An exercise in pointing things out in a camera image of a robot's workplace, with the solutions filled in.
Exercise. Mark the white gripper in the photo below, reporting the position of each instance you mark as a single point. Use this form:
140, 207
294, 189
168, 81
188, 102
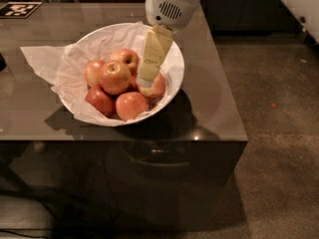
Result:
169, 12

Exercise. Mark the red apple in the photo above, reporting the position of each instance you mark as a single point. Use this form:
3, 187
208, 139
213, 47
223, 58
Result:
127, 56
102, 102
91, 72
156, 90
114, 77
130, 105

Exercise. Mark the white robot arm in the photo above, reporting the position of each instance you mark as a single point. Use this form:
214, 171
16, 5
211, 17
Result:
306, 11

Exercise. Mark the white bowl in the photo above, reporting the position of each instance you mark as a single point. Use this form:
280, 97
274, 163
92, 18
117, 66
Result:
173, 71

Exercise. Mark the white tissue paper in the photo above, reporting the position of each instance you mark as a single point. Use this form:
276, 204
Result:
53, 63

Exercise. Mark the black white fiducial marker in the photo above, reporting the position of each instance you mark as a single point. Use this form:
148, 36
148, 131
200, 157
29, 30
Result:
18, 10

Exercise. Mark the dark object at left edge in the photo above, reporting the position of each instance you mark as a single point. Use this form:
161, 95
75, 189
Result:
2, 63

